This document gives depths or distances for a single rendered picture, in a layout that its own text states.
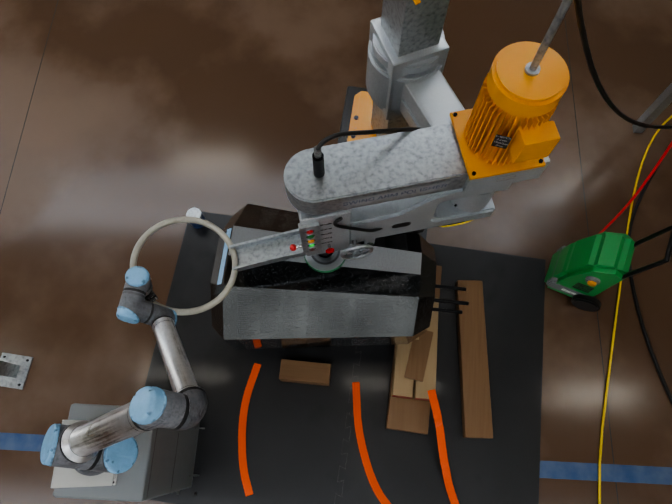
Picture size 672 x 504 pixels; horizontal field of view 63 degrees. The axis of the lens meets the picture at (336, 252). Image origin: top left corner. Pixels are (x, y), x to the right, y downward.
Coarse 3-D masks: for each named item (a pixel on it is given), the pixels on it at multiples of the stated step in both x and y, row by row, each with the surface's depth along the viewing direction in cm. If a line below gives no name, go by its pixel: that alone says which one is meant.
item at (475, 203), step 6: (492, 192) 225; (462, 198) 231; (468, 198) 229; (474, 198) 227; (480, 198) 227; (486, 198) 229; (456, 204) 239; (462, 204) 235; (468, 204) 233; (474, 204) 232; (480, 204) 233; (486, 204) 238; (462, 210) 240; (468, 210) 239; (474, 210) 239
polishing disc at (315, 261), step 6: (336, 252) 277; (306, 258) 276; (312, 258) 276; (318, 258) 276; (324, 258) 276; (330, 258) 276; (336, 258) 276; (342, 258) 276; (312, 264) 275; (318, 264) 275; (324, 264) 275; (330, 264) 275; (336, 264) 275; (324, 270) 274; (330, 270) 275
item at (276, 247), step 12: (252, 240) 261; (264, 240) 262; (276, 240) 263; (288, 240) 263; (300, 240) 262; (240, 252) 264; (252, 252) 263; (264, 252) 263; (276, 252) 262; (288, 252) 261; (300, 252) 255; (240, 264) 262; (252, 264) 257; (264, 264) 260
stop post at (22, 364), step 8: (0, 360) 322; (8, 360) 342; (16, 360) 342; (24, 360) 342; (0, 368) 322; (8, 368) 330; (16, 368) 338; (24, 368) 340; (0, 376) 339; (8, 376) 331; (16, 376) 339; (24, 376) 339; (0, 384) 337; (8, 384) 337; (16, 384) 337; (24, 384) 338
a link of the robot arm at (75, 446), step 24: (120, 408) 184; (144, 408) 170; (168, 408) 173; (48, 432) 208; (72, 432) 202; (96, 432) 189; (120, 432) 182; (48, 456) 199; (72, 456) 200; (96, 456) 210
